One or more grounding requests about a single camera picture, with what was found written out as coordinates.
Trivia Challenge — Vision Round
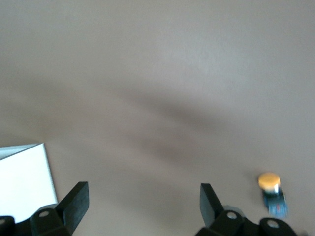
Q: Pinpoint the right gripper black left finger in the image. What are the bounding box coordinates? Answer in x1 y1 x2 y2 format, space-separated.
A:
0 181 90 236

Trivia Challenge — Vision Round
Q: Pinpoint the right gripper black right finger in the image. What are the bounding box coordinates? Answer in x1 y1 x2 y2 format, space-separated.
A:
195 183 299 236

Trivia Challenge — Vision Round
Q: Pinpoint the yellow push button blue block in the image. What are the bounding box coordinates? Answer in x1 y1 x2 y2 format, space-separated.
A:
257 172 289 217

